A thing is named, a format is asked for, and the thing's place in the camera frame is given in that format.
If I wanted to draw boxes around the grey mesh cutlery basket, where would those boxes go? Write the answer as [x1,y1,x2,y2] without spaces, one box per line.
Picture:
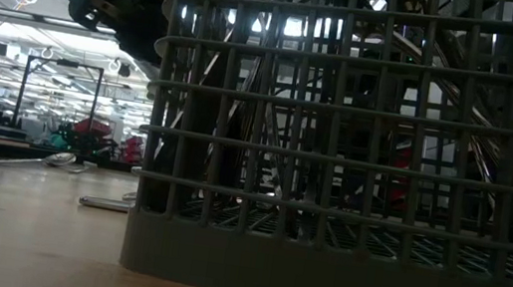
[115,0,513,287]

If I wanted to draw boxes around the black metal gantry frame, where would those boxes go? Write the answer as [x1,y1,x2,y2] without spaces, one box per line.
[10,52,107,143]

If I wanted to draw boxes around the silver spoon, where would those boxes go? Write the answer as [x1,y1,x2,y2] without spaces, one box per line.
[0,142,79,179]
[145,45,233,221]

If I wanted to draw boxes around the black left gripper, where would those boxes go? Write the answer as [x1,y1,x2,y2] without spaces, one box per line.
[58,0,172,67]

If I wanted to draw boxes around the silver knife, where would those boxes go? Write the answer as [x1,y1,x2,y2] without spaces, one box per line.
[78,193,132,214]

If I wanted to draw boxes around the teal object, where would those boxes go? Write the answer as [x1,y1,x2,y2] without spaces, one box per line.
[47,132,72,151]

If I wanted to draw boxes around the red machine cover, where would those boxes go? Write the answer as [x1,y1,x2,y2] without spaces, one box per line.
[71,115,115,144]

